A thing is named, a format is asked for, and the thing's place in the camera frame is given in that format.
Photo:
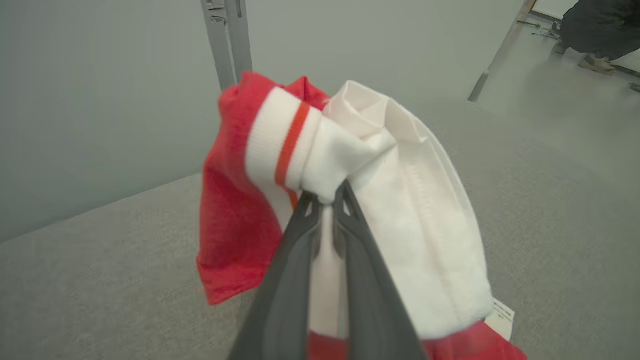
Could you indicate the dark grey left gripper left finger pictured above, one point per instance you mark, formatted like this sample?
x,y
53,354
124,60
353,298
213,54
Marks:
x,y
285,290

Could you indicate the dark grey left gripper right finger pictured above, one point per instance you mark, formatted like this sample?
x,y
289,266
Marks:
x,y
370,300

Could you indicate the red white sports jersey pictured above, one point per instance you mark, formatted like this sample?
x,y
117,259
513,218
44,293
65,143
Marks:
x,y
415,210

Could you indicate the grey fabric sofa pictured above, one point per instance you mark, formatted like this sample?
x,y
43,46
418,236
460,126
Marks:
x,y
100,300

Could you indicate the grey metal pole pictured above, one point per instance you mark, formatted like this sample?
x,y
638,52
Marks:
x,y
226,45

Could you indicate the person in dark clothes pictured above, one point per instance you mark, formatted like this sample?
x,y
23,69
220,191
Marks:
x,y
600,25

